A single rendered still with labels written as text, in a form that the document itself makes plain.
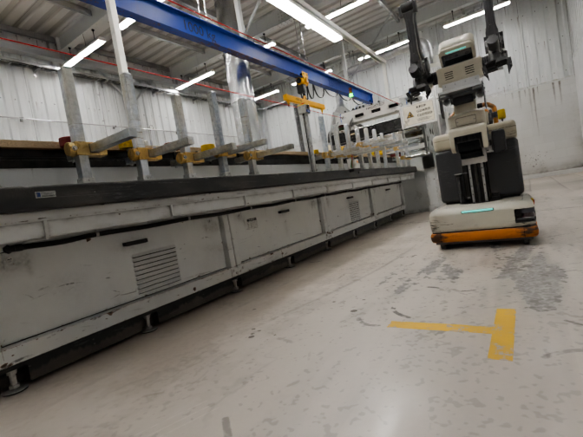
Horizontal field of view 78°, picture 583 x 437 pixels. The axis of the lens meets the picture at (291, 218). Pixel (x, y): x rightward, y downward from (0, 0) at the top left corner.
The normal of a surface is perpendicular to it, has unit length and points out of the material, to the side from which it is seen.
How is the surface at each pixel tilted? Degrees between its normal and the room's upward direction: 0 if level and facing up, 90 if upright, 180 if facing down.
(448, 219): 90
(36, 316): 90
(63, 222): 90
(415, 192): 90
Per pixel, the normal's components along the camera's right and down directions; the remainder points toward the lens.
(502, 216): -0.54, 0.14
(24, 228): 0.83, -0.11
